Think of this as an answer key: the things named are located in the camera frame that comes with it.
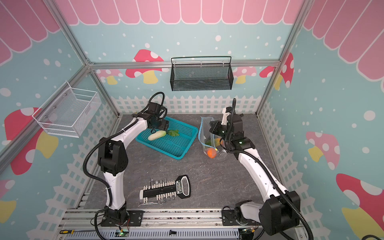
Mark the white green toy cabbage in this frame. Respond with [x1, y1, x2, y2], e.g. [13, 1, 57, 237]
[148, 130, 180, 141]

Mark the clear zip top bag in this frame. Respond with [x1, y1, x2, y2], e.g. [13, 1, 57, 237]
[198, 117, 227, 157]

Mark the teal plastic basket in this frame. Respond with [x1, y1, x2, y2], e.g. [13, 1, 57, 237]
[135, 117, 198, 160]

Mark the orange toy tomato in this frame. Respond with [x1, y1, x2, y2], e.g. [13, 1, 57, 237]
[206, 148, 218, 159]

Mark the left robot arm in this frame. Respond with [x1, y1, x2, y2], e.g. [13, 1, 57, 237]
[83, 113, 169, 226]

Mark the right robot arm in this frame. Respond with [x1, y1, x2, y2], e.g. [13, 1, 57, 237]
[210, 121, 314, 240]

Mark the black screwdriver bit set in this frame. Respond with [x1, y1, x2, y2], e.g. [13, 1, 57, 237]
[139, 175, 191, 204]

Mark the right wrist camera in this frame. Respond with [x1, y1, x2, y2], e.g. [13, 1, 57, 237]
[221, 107, 244, 126]

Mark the black wire wall basket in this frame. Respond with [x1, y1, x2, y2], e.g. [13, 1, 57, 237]
[170, 56, 234, 91]

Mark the white wire wall basket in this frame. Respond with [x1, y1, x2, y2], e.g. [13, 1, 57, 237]
[32, 82, 102, 138]

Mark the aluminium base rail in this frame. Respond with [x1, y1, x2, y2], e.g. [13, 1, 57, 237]
[53, 208, 284, 240]

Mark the yellow handled screwdriver left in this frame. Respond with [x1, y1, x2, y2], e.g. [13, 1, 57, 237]
[59, 230, 95, 235]

